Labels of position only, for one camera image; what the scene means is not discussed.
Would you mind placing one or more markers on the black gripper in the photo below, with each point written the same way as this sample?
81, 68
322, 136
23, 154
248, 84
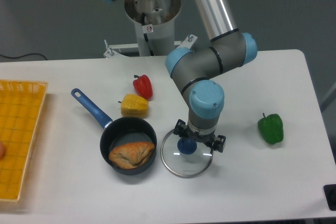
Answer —
206, 136

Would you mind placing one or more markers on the glass pot lid blue knob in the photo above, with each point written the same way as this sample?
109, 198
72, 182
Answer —
184, 157

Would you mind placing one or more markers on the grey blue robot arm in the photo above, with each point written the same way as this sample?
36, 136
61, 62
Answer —
193, 72

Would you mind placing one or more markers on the green bell pepper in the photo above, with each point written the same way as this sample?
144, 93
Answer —
271, 128

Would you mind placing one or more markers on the golden puff pastry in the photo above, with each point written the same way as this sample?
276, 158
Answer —
131, 155

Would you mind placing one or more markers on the yellow bell pepper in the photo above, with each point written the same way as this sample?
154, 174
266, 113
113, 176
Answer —
134, 105

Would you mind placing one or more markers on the red bell pepper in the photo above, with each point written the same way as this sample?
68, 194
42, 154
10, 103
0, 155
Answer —
143, 86

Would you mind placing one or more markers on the black device at table corner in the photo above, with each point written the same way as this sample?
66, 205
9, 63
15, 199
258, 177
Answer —
330, 195

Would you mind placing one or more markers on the yellow wicker basket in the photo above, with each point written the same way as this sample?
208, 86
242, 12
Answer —
21, 105

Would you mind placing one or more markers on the dark pot with blue handle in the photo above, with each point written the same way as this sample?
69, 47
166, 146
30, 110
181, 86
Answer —
119, 132

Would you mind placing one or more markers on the white metal base frame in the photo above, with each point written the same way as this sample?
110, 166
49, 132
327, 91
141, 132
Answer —
132, 50

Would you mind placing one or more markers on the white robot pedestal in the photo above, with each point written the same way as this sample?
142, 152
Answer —
154, 22

